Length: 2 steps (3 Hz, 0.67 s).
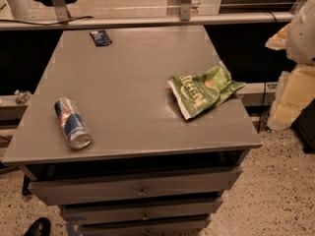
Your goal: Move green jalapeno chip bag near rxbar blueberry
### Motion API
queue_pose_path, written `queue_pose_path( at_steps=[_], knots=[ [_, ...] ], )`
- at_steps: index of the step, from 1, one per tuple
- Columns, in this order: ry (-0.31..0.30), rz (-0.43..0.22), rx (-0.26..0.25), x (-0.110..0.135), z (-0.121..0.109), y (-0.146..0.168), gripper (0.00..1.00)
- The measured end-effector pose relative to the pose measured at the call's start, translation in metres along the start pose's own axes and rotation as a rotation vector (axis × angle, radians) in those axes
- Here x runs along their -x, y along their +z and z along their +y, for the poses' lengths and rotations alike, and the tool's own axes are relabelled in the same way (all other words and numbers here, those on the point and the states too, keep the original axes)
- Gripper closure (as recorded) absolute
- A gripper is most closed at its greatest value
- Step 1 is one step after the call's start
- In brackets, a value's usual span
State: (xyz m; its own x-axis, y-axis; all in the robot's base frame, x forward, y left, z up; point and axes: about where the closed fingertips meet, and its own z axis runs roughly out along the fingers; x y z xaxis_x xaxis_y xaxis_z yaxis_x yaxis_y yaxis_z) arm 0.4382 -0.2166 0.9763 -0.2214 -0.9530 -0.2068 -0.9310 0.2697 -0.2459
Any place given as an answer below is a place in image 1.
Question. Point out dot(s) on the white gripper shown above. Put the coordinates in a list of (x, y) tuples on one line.
[(303, 38)]

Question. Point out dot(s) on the green jalapeno chip bag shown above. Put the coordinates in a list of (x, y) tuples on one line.
[(198, 93)]

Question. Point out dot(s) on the blue rxbar blueberry bar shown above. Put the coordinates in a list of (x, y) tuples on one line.
[(100, 38)]

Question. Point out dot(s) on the low grey ledge beam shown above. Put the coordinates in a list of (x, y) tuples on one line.
[(258, 94)]

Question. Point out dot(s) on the top grey drawer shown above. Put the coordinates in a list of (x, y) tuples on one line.
[(137, 186)]

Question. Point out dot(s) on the grey drawer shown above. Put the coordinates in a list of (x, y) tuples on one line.
[(141, 211), (146, 228), (137, 186)]

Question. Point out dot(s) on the grey drawer cabinet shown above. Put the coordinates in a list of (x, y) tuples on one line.
[(134, 119)]

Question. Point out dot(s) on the bottom grey drawer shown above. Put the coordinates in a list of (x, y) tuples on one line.
[(146, 228)]

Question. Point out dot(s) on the blue silver energy drink can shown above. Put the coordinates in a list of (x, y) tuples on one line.
[(72, 123)]

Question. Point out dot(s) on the middle grey drawer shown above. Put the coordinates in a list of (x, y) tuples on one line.
[(141, 211)]

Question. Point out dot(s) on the small crumpled clear object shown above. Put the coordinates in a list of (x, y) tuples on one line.
[(22, 97)]

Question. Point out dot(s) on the white pipe top left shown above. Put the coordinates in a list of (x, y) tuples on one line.
[(20, 9)]

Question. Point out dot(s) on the black shoe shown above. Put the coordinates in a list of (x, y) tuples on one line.
[(41, 227)]

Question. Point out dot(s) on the metal upright bracket centre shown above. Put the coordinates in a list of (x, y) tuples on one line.
[(185, 10)]

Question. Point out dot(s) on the metal upright bracket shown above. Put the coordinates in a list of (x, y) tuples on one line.
[(185, 10), (61, 10)]

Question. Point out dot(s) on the horizontal metal rail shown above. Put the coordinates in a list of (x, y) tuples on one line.
[(86, 22)]

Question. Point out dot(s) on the metal upright bracket left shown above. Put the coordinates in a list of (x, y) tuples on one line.
[(61, 10)]

